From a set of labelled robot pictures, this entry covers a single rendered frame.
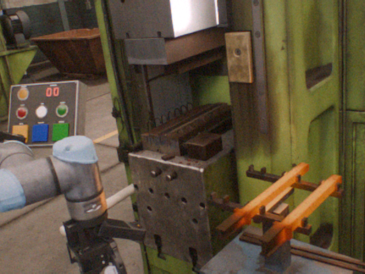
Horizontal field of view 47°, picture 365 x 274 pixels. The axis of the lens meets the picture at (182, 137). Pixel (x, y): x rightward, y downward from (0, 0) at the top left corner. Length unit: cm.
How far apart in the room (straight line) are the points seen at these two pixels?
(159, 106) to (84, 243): 110
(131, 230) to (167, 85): 111
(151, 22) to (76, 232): 87
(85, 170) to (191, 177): 79
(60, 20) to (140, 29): 958
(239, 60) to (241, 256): 66
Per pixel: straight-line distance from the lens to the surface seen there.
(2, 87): 646
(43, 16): 1084
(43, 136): 188
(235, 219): 110
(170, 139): 160
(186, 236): 170
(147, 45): 154
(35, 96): 195
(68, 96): 186
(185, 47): 158
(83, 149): 77
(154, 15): 150
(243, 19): 145
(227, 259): 142
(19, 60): 680
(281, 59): 142
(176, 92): 195
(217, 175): 156
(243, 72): 146
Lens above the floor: 154
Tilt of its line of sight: 20 degrees down
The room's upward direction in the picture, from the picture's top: 8 degrees counter-clockwise
